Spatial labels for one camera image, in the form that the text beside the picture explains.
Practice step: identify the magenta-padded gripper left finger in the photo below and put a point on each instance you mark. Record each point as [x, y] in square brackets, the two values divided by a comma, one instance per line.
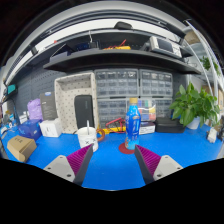
[63, 166]

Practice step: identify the yellow tool with red leads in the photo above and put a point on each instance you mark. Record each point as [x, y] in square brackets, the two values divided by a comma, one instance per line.
[118, 48]

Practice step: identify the black rectangular speaker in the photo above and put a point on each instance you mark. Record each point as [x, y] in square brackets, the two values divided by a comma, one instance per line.
[84, 111]

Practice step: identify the yellow multimeter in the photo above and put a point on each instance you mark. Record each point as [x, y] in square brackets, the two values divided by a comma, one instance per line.
[111, 130]

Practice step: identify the flat round red coaster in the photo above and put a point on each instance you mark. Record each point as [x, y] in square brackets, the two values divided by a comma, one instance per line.
[122, 149]

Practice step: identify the blue box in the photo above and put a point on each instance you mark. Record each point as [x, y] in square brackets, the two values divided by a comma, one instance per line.
[30, 129]

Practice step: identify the dark grey box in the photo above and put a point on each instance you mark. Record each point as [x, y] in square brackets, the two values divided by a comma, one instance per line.
[48, 106]

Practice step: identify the white power adapter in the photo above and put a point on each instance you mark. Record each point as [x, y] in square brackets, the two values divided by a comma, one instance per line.
[212, 135]

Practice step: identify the black lamp head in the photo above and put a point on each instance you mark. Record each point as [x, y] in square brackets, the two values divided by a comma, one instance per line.
[122, 25]

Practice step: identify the white stirrer stick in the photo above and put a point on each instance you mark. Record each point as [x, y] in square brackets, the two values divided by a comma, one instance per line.
[88, 125]

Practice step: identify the blue drink bottle gold cap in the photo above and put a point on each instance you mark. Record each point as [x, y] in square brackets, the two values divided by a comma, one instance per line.
[132, 128]

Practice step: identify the grey small-parts drawer cabinet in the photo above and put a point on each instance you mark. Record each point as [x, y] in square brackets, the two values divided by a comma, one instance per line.
[164, 107]
[156, 83]
[111, 110]
[116, 83]

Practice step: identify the green potted plant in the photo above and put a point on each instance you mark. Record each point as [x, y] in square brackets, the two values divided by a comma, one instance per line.
[193, 103]

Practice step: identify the black wall shelf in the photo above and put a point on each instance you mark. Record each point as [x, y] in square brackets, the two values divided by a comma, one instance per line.
[120, 59]

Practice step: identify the purple bag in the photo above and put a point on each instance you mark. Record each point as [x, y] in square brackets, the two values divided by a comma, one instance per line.
[35, 109]

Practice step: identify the clear box of colourful parts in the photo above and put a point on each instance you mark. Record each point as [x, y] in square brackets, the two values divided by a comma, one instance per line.
[148, 111]

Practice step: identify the black box white label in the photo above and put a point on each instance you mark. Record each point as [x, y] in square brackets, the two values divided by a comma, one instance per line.
[147, 128]

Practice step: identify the brown cardboard box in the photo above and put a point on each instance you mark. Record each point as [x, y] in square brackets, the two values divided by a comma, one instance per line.
[20, 148]

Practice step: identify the white shelf unit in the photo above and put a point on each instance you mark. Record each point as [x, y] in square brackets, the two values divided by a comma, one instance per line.
[208, 63]

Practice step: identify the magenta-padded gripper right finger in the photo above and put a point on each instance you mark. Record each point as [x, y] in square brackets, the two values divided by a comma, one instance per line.
[163, 166]

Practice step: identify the black zip case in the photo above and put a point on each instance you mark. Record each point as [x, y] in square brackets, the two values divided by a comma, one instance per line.
[169, 126]

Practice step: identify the beige perforated tray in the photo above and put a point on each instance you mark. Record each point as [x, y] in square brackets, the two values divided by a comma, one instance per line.
[66, 100]

